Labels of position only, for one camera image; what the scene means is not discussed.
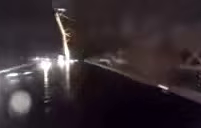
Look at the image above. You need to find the vehicle with bright headlights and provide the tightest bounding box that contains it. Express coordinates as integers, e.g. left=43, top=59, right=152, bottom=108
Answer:
left=37, top=57, right=54, bottom=73

